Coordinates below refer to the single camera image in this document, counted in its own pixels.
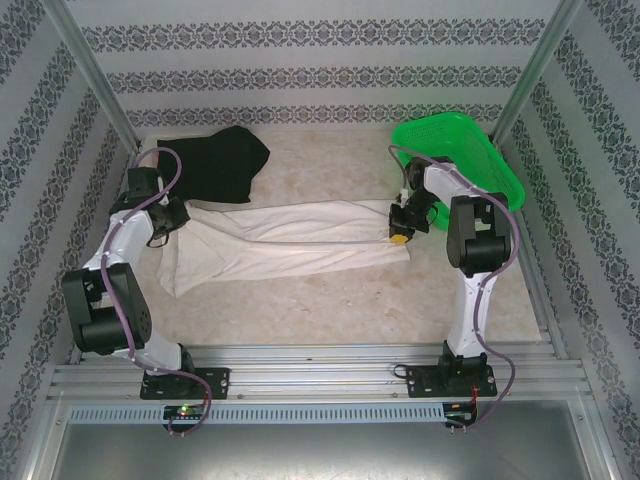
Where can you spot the pink t-shirt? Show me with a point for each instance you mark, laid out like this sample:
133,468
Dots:
155,159

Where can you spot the green plastic basket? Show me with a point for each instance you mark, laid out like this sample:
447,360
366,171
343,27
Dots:
465,155

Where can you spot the black t-shirt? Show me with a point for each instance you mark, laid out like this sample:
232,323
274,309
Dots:
215,165

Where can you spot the white t-shirt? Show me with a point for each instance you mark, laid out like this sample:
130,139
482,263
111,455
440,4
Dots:
300,240

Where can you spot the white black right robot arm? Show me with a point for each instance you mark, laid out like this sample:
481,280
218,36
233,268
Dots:
470,320

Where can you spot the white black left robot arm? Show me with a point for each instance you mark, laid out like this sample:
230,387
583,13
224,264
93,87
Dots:
125,240

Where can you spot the left controller board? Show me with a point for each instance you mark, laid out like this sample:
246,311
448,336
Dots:
182,411

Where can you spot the controller board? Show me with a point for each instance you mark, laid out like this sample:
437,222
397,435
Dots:
460,412
182,411

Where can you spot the right controller board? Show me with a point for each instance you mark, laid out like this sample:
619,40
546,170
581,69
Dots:
460,412

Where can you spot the grey metal sheet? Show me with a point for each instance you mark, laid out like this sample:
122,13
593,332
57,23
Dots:
320,455

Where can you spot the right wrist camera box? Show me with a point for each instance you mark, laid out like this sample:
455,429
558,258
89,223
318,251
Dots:
401,196

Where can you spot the aluminium left side rail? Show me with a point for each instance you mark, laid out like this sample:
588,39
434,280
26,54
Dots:
122,187

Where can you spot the aluminium right side rail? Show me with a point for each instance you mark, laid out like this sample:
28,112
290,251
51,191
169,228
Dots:
545,300

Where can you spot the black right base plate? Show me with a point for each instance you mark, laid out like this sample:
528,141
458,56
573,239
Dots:
422,382

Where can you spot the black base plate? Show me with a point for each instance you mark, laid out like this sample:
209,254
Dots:
215,382
422,382

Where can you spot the aluminium left frame post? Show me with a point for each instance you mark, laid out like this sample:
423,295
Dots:
90,70

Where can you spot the aluminium frame post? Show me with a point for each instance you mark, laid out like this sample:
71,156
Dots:
535,70
90,70

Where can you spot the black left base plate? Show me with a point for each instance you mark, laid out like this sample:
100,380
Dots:
215,382

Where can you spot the aluminium right frame post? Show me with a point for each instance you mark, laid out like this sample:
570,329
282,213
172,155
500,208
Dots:
535,70

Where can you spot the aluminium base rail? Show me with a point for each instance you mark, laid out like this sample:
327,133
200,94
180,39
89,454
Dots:
310,380

